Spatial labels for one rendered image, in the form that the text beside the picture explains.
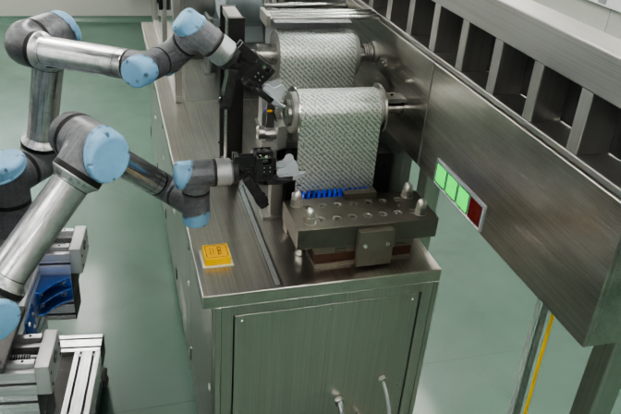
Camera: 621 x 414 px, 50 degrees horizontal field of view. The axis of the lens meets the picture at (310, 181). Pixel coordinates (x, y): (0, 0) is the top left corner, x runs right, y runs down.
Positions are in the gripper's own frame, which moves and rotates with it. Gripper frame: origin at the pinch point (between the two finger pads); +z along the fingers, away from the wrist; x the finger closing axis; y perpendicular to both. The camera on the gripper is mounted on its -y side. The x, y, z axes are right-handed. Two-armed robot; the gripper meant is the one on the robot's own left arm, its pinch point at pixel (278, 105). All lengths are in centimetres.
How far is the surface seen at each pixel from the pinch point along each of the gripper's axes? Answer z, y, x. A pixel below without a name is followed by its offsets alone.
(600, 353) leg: 58, 13, -80
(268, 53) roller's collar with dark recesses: -3.4, 7.1, 22.2
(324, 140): 14.5, 1.3, -6.2
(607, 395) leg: 66, 7, -83
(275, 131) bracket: 5.8, -6.7, 2.3
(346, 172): 26.9, -2.2, -6.2
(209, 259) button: 5.5, -40.8, -19.1
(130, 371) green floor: 47, -126, 40
